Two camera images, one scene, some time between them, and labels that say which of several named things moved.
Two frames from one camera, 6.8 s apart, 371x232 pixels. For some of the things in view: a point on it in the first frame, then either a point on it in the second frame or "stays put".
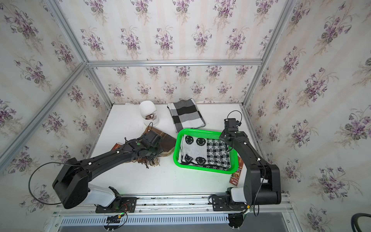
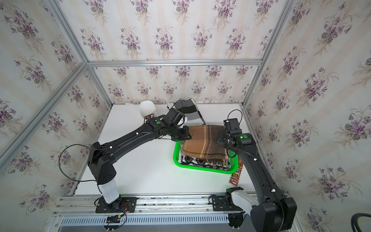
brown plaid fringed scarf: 168,143 to 203,144
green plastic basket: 209,134 stays put
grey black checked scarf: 185,114 stays put
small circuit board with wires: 114,219 stays put
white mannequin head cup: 148,111 stays put
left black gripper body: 154,152 to 179,134
